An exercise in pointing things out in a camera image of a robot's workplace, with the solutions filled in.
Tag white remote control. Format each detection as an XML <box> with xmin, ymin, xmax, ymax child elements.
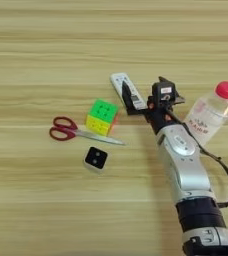
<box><xmin>109</xmin><ymin>72</ymin><xmax>148</xmax><ymax>112</ymax></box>

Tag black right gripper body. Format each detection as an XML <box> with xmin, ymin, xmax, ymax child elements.
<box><xmin>144</xmin><ymin>95</ymin><xmax>187</xmax><ymax>135</ymax></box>

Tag red handled scissors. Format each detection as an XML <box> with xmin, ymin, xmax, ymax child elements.
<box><xmin>48</xmin><ymin>115</ymin><xmax>126</xmax><ymax>146</ymax></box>

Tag small black white-label box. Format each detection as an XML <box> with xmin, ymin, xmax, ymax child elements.
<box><xmin>151</xmin><ymin>81</ymin><xmax>177</xmax><ymax>106</ymax></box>

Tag clear bottle red cap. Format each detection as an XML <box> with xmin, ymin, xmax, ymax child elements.
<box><xmin>183</xmin><ymin>80</ymin><xmax>228</xmax><ymax>147</ymax></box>

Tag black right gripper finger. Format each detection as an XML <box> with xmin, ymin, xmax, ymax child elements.
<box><xmin>157</xmin><ymin>75</ymin><xmax>187</xmax><ymax>105</ymax></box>
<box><xmin>121</xmin><ymin>79</ymin><xmax>151</xmax><ymax>117</ymax></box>

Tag small black white cube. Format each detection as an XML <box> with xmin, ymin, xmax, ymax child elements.
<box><xmin>83</xmin><ymin>145</ymin><xmax>109</xmax><ymax>174</ymax></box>

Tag green yellow puzzle cube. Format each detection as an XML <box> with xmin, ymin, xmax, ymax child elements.
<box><xmin>85</xmin><ymin>98</ymin><xmax>121</xmax><ymax>137</ymax></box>

